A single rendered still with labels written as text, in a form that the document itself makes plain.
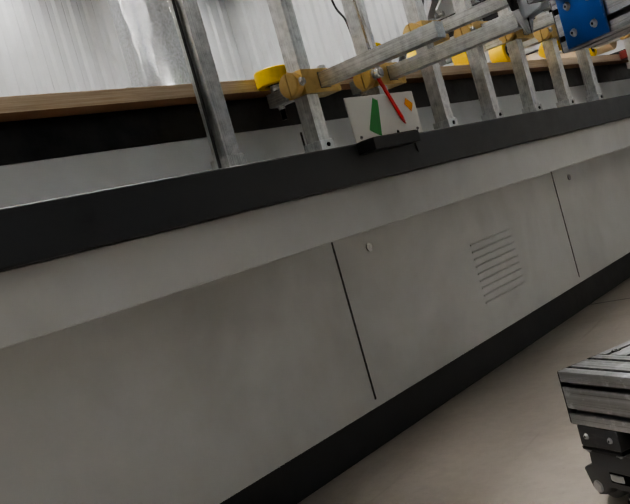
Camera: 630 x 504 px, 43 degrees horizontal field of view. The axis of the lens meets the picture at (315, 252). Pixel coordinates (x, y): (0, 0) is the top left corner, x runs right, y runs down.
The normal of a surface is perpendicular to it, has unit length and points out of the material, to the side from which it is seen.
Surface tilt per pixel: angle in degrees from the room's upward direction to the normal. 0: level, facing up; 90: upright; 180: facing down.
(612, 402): 90
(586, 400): 90
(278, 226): 90
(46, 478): 90
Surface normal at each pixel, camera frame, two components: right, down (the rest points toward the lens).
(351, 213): 0.73, -0.18
